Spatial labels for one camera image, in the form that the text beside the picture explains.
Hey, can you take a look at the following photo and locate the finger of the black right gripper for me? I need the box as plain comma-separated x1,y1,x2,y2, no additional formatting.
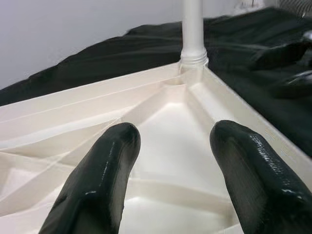
253,40,312,71
274,72,312,99

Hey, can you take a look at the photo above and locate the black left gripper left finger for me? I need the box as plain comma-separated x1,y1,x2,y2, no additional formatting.
39,122,141,234

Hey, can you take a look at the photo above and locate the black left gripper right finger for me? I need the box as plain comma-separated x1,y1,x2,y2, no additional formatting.
209,119,312,234

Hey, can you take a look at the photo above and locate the white plastic table top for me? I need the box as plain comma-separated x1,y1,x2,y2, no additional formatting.
0,60,312,234

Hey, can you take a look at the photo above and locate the white plastic table leg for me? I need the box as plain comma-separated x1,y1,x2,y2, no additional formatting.
179,0,209,74

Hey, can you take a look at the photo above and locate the black table cloth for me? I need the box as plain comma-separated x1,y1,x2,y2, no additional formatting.
0,6,312,159

